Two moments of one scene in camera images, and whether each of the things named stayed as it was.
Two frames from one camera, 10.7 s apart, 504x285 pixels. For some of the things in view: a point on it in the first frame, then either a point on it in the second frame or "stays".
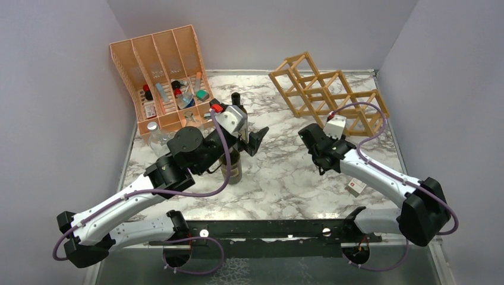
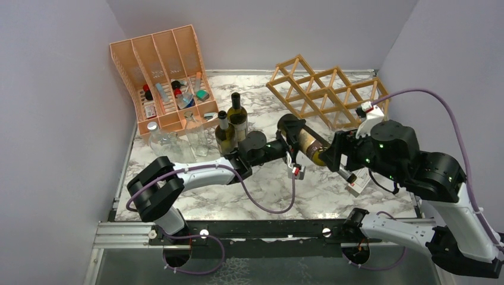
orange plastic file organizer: [165, 73] stays
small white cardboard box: [355, 187] stays
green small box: [202, 95] stays
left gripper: [255, 139] to [292, 128]
